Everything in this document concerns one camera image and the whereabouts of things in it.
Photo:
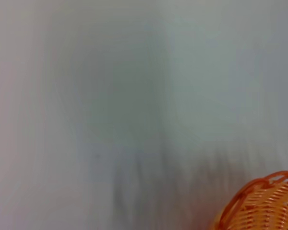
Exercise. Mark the orange plastic woven basket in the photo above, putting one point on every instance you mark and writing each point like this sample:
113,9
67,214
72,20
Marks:
266,203

